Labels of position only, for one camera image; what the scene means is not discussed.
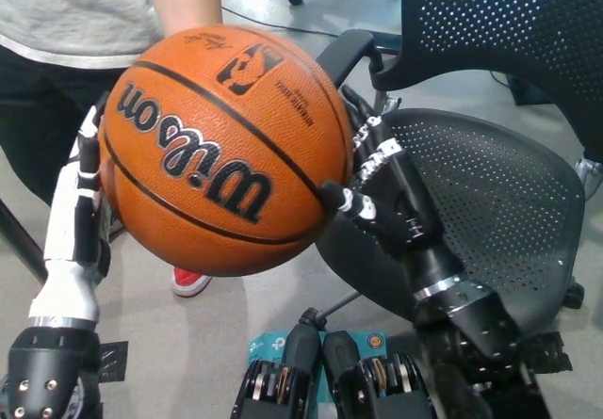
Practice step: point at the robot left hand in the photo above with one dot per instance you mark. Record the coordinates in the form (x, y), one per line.
(63, 249)

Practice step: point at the black perforated office chair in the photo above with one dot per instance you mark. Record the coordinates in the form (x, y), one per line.
(494, 202)

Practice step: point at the black slanted pole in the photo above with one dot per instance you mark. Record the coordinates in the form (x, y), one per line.
(19, 240)

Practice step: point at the person's left red white sneaker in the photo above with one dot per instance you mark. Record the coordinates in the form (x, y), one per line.
(190, 280)

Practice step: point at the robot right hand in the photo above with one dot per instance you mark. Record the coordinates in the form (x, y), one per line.
(405, 212)

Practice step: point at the orange Wilson basketball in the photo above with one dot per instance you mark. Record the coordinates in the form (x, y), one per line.
(226, 155)

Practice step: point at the black tape patch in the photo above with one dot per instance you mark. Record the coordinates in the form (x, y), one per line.
(551, 353)
(115, 362)

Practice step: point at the teal cardboard box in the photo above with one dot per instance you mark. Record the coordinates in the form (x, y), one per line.
(268, 343)

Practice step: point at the person in grey shirt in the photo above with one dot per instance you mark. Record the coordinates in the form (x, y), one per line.
(47, 14)

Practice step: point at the black box on floor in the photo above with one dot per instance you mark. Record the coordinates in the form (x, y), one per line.
(532, 91)

